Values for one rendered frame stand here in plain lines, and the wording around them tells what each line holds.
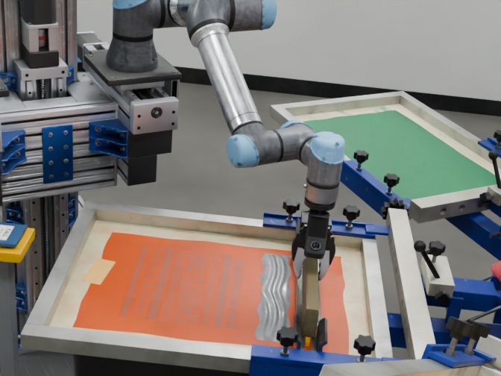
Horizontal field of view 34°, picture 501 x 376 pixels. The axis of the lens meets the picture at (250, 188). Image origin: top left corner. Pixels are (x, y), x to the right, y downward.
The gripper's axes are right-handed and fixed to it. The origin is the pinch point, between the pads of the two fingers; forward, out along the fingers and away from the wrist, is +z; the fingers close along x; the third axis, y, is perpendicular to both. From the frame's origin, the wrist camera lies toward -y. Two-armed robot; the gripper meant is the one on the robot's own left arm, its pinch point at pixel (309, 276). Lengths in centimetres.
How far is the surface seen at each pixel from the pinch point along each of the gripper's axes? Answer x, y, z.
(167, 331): 30.9, -18.6, 6.3
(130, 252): 44.7, 11.4, 6.3
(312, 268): -0.1, -2.9, -4.2
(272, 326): 7.7, -13.6, 5.5
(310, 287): 0.3, -10.8, -4.2
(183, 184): 55, 229, 102
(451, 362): -18, -63, -29
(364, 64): -48, 380, 75
